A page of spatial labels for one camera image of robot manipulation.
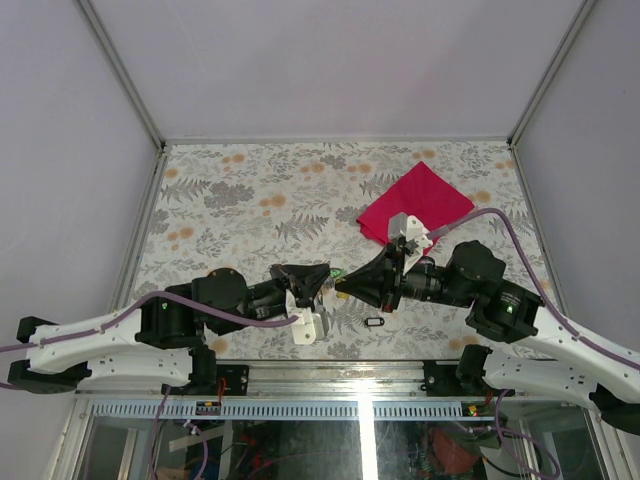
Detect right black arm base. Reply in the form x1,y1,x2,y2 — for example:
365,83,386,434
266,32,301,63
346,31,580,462
420,360,467,397

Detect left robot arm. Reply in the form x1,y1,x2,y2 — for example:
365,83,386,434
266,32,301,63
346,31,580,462
1,264,330,395

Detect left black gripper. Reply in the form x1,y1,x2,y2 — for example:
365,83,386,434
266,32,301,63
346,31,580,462
217,264,332,337

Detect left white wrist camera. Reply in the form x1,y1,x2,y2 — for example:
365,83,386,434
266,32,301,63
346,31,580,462
285,299,329,345

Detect black tag key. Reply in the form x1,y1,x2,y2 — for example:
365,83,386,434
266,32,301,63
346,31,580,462
363,316,385,328

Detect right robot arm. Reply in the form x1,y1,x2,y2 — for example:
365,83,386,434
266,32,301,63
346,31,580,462
336,241,639,435

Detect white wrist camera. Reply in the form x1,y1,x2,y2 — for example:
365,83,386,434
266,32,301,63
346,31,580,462
388,213,433,256
285,299,329,345

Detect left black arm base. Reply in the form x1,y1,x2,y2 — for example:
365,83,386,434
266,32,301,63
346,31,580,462
193,364,250,397

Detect green tag key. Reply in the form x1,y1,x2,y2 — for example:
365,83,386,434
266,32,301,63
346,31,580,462
330,268,346,279

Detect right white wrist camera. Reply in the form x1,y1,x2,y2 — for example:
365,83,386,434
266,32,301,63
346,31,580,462
388,213,433,256

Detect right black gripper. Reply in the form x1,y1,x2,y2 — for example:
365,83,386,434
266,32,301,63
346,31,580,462
334,241,475,312

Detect folded magenta cloth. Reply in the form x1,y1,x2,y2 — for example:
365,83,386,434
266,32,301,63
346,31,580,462
356,162,475,245

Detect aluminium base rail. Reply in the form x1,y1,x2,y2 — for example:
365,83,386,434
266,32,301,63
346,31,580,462
77,361,497,422

